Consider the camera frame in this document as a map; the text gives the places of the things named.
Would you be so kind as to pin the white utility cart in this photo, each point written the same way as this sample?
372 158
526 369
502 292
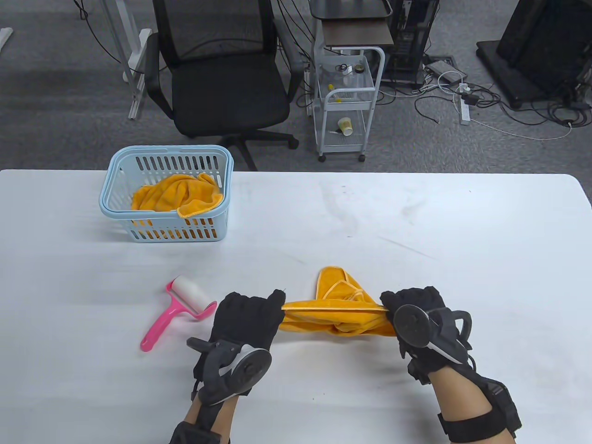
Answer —
347 138

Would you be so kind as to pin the paper cup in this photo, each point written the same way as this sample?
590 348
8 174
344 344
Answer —
345 126

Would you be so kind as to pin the person's right forearm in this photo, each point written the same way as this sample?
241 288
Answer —
458 397

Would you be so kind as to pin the black computer tower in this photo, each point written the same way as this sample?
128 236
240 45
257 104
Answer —
411 41

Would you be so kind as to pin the yellow square towel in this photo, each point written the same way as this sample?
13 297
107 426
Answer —
171 233
333 286
171 192

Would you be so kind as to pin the black display stand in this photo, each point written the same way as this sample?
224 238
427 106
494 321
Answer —
545 46

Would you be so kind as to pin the grey power adapter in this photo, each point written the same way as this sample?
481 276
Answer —
439 69

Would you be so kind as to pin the black office chair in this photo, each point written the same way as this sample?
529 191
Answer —
231 97

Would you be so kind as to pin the light blue plastic basket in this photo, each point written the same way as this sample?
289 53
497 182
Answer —
194 149

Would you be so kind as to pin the black side table top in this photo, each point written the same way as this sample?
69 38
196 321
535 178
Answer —
347 7

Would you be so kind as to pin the grey tracking controller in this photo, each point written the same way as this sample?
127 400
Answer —
252 365
411 326

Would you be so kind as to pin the person's right hand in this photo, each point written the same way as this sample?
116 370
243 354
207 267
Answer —
418 298

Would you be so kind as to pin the pink lint roller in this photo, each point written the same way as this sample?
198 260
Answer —
189 293

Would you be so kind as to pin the black power adapter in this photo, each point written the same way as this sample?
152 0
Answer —
471 98

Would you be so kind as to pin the white desk leg frame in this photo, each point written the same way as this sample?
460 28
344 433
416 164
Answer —
141 55

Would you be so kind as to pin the brown board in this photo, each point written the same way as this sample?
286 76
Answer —
356 33

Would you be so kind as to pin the person's left hand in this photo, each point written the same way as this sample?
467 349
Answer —
245 319

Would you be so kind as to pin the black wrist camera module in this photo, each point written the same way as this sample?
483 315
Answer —
189 434
504 407

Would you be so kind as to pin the white power strip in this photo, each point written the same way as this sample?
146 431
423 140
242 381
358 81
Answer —
465 113

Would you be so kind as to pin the white desk foot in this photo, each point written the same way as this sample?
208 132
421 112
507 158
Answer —
4 38

